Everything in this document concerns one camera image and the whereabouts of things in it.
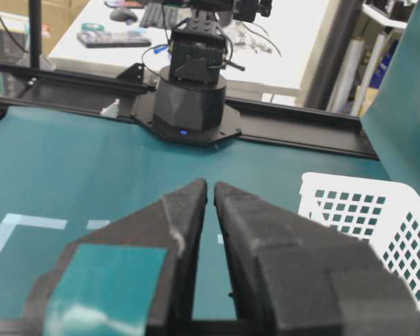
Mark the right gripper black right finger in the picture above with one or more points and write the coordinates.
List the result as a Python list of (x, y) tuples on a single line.
[(293, 276)]

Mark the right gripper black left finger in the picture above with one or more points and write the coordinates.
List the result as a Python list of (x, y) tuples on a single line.
[(134, 276)]

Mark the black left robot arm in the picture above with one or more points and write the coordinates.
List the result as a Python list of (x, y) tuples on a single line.
[(188, 104)]

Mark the white plastic lattice basket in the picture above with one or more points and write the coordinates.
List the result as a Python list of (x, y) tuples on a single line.
[(384, 214)]

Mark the green tape roll on desk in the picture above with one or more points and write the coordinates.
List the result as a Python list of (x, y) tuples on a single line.
[(92, 27)]

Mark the white background desk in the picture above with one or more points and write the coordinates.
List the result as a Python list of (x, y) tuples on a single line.
[(268, 56)]

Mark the dark flat case on desk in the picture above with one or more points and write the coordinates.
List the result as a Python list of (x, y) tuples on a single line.
[(107, 39)]

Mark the black keyboard on desk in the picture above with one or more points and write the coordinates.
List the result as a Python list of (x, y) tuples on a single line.
[(154, 16)]

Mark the black computer mouse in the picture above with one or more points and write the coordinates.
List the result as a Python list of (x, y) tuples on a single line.
[(122, 14)]

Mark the black vertical stand pole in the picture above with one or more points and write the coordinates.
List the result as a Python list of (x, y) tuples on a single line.
[(35, 33)]

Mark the black aluminium table rail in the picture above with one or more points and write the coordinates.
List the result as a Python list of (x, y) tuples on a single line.
[(263, 123)]

